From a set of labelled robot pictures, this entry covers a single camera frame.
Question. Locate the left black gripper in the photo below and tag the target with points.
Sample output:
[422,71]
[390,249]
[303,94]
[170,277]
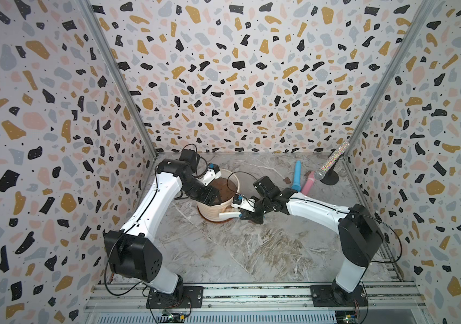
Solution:
[209,197]

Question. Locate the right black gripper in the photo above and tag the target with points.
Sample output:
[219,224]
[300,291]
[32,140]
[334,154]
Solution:
[250,216]

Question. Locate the cream ceramic pot with soil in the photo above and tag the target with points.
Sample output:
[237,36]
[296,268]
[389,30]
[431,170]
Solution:
[228,185]

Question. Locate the white scrub brush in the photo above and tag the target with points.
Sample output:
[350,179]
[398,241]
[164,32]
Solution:
[229,213]

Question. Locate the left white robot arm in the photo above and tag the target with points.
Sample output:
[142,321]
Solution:
[131,250]

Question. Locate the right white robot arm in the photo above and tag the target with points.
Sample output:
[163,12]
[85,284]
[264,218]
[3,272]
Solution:
[359,232]

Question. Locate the blue toy microphone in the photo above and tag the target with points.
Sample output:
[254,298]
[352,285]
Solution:
[296,184]

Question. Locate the terracotta saucer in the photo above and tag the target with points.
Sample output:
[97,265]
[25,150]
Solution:
[212,218]

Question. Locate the pink toy microphone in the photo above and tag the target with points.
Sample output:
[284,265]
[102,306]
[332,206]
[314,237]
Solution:
[309,183]

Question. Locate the black microphone stand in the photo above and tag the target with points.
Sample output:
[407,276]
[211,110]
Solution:
[331,177]

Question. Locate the glitter silver microphone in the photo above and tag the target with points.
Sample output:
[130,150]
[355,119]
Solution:
[332,159]

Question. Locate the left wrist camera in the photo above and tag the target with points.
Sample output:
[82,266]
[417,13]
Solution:
[213,172]

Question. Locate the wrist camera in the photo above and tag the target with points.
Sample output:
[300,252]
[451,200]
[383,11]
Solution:
[243,204]
[213,172]

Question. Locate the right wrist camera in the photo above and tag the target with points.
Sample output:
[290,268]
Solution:
[243,204]

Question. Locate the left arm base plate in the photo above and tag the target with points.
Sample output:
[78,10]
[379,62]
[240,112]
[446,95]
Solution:
[173,297]

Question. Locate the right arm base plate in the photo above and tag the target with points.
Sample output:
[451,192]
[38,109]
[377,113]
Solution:
[332,295]

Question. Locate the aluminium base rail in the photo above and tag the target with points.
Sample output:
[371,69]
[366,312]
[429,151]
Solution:
[373,302]

